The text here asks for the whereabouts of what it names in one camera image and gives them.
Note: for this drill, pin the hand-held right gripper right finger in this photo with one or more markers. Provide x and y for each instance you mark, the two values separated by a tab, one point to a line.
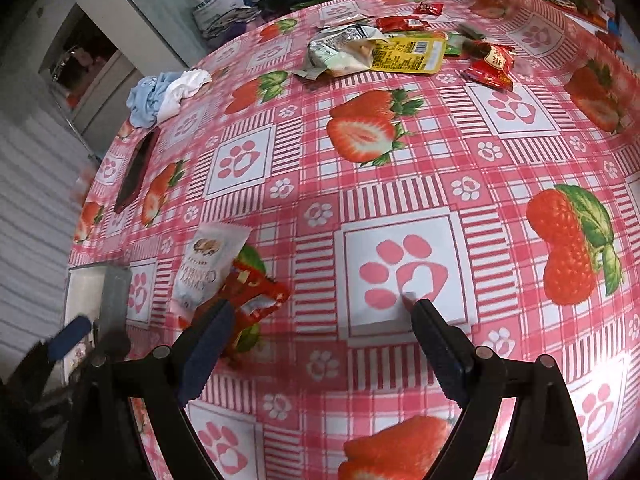
442	355

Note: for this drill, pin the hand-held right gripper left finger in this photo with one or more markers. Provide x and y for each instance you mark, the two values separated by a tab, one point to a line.
205	355

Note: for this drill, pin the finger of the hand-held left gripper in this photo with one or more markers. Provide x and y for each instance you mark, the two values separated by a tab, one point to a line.
70	337

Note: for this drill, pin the white tray with grey sides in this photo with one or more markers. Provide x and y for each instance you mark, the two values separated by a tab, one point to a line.
85	290

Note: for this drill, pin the white snack packet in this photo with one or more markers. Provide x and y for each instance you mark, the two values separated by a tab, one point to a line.
210	260

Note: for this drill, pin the black phone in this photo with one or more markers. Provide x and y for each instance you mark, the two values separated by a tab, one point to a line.
135	175

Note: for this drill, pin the pink strawberry print tablecloth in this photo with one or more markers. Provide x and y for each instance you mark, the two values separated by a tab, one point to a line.
400	185

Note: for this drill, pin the blue cloth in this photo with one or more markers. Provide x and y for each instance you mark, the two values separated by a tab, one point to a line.
147	102

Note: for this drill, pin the white cloth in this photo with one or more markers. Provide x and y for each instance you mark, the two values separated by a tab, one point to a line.
185	87

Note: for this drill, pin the red and dark snack packet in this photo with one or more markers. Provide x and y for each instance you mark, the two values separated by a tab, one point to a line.
492	65

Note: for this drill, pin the yellow snack packet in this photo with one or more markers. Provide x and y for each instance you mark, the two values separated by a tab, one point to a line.
410	55

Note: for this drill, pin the green snack packet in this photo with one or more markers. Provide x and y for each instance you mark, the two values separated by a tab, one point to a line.
456	44

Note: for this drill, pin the silver green crumpled packet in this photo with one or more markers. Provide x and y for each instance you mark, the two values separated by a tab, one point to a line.
340	50

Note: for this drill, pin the small red snack packet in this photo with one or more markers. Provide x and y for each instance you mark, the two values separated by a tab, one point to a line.
429	8
400	23

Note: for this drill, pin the white printed sack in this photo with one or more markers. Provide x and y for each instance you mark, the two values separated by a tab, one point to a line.
220	0

